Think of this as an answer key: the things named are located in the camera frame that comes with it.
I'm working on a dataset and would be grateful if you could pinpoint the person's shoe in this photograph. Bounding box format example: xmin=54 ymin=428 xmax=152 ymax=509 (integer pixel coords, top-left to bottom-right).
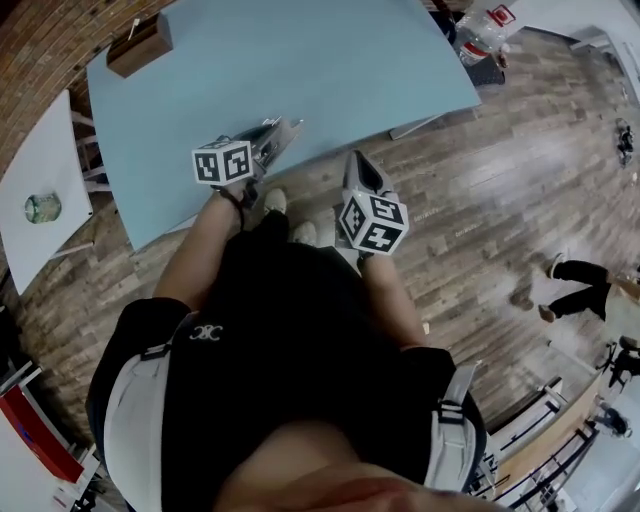
xmin=291 ymin=221 xmax=319 ymax=248
xmin=263 ymin=188 xmax=289 ymax=217

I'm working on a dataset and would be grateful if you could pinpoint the person's left shoe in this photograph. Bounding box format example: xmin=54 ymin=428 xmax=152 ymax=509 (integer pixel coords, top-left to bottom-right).
xmin=263 ymin=188 xmax=289 ymax=217

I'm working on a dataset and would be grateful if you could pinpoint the black dotted mat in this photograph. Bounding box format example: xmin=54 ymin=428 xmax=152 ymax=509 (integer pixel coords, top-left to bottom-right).
xmin=466 ymin=59 xmax=508 ymax=91

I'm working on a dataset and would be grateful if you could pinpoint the person's black t-shirt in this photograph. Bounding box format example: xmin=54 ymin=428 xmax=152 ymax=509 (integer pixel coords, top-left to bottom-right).
xmin=87 ymin=209 xmax=489 ymax=512

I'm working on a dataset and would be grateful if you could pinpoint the wooden table white frame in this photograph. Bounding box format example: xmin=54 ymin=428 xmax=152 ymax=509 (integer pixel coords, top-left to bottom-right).
xmin=487 ymin=369 xmax=602 ymax=502

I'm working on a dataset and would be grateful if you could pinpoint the red box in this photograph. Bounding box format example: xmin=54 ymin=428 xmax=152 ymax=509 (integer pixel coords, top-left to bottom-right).
xmin=0 ymin=387 xmax=86 ymax=484

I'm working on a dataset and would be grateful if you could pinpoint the person's neck and chin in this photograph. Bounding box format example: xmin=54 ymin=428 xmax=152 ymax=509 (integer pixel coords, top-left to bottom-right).
xmin=214 ymin=422 xmax=501 ymax=512

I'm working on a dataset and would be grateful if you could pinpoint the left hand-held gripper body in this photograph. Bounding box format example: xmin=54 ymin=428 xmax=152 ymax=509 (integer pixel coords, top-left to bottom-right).
xmin=192 ymin=122 xmax=297 ymax=208

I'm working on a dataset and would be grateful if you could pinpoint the light blue table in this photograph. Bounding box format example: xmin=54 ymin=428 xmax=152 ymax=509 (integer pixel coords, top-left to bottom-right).
xmin=85 ymin=0 xmax=484 ymax=252

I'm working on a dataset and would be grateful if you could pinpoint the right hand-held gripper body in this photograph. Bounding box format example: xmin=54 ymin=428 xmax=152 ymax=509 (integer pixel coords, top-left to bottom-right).
xmin=331 ymin=149 xmax=410 ymax=258

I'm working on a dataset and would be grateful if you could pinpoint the brown wooden box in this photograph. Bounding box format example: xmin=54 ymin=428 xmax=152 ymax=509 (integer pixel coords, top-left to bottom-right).
xmin=106 ymin=12 xmax=174 ymax=79

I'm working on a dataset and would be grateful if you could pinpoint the grey shoulder strap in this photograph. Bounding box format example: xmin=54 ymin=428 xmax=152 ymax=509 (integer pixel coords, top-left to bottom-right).
xmin=102 ymin=319 xmax=194 ymax=512
xmin=423 ymin=362 xmax=482 ymax=495

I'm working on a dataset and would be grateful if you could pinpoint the black wrist strap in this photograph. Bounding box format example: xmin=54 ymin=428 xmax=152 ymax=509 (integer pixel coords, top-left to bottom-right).
xmin=219 ymin=191 xmax=247 ymax=232

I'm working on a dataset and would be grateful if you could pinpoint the black office chair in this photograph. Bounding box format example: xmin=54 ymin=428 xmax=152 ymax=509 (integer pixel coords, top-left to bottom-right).
xmin=599 ymin=335 xmax=640 ymax=389

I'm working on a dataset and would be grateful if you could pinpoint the black floor device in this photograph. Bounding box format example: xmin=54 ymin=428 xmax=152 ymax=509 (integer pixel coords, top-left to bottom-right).
xmin=614 ymin=116 xmax=637 ymax=167

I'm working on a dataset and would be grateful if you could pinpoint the black hose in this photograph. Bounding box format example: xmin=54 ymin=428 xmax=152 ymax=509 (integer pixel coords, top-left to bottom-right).
xmin=429 ymin=0 xmax=459 ymax=44

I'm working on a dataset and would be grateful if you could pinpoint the glass jar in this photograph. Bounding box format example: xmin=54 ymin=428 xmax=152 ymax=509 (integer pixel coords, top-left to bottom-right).
xmin=23 ymin=192 xmax=63 ymax=225

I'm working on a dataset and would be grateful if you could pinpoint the person's right forearm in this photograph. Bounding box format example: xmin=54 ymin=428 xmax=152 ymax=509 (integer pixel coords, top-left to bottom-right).
xmin=359 ymin=253 xmax=429 ymax=352

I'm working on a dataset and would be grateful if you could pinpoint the person's left forearm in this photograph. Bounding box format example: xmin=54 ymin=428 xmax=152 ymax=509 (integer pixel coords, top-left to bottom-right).
xmin=152 ymin=187 xmax=242 ymax=314

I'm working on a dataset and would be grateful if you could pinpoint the person's right shoe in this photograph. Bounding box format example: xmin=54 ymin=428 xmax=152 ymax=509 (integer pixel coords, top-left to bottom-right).
xmin=291 ymin=221 xmax=319 ymax=248

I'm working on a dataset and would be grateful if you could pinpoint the clear water bottle red label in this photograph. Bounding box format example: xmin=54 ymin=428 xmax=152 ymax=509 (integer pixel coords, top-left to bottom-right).
xmin=454 ymin=2 xmax=517 ymax=69

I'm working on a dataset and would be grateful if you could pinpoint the white desk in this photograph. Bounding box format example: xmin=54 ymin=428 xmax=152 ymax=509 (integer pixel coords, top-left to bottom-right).
xmin=569 ymin=27 xmax=640 ymax=102

